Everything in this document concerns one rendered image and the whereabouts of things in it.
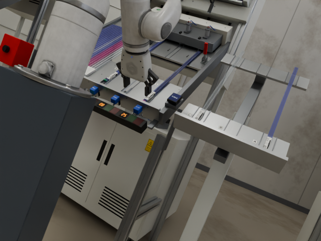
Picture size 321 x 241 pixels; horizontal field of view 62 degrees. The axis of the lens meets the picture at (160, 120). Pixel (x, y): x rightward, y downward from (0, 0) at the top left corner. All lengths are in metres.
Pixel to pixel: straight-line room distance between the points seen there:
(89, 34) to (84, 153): 0.98
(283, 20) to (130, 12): 3.95
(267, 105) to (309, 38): 1.16
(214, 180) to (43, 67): 0.70
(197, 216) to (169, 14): 0.72
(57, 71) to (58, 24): 0.11
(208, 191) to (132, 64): 0.54
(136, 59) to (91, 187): 0.88
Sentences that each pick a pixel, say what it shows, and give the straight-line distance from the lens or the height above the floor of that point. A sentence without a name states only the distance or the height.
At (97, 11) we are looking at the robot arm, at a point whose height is 0.90.
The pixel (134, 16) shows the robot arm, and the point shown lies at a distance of 0.80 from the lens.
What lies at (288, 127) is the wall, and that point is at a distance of 4.49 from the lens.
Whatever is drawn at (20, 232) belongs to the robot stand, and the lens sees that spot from 0.73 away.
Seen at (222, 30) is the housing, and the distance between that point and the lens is 1.51.
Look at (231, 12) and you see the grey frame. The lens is 1.58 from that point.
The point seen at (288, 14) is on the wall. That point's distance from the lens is 4.67.
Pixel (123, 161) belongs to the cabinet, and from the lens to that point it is 1.43.
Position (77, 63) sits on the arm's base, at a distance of 0.68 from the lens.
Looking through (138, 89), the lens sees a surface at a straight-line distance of 1.13.
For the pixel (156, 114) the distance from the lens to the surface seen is 1.02.
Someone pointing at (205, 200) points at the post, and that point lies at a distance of 1.06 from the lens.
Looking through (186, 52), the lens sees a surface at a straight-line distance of 1.42.
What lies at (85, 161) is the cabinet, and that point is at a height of 0.29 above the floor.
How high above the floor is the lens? 0.76
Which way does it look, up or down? 4 degrees down
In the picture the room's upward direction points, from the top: 22 degrees clockwise
